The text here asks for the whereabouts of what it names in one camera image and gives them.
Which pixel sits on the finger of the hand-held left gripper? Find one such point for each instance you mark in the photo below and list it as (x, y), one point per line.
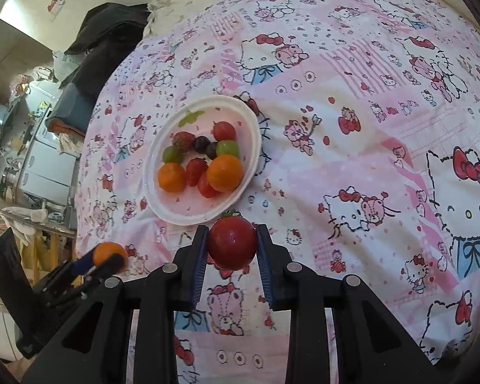
(82, 264)
(112, 267)

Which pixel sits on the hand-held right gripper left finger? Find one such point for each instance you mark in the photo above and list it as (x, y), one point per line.
(200, 264)

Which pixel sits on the black garment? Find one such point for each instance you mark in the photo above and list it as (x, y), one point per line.
(104, 28)

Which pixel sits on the small red tomato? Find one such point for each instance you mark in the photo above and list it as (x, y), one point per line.
(206, 188)

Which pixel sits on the white drawer cabinet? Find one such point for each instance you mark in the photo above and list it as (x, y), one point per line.
(44, 168)

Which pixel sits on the blue grey storage box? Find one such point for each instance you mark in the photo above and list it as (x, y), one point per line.
(75, 103)

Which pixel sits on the small green grape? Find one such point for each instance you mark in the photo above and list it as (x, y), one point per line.
(170, 155)

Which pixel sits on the red cherry tomato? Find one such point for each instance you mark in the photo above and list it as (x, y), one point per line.
(224, 131)

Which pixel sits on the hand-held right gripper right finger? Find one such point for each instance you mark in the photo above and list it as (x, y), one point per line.
(264, 272)

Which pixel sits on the red wall sticker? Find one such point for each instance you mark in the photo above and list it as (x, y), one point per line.
(56, 7)

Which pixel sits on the pink strawberry print plate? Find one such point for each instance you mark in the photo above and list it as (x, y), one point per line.
(184, 208)

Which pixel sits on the white cloth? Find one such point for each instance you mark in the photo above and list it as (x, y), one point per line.
(22, 218)

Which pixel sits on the small orange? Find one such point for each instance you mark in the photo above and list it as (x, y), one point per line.
(171, 176)

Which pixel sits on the pink cartoon printed blanket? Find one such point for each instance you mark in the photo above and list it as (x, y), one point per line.
(344, 88)

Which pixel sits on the large orange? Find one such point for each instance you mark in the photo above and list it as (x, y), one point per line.
(224, 172)

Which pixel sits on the green plum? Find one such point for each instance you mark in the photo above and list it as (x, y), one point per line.
(228, 148)

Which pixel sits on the medium orange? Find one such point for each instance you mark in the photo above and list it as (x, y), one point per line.
(110, 254)

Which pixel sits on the dark purple grape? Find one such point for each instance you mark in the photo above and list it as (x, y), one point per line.
(201, 144)
(212, 151)

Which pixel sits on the large red tomato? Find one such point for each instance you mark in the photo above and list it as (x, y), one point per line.
(232, 246)

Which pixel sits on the large strawberry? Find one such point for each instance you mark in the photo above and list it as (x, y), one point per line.
(195, 170)

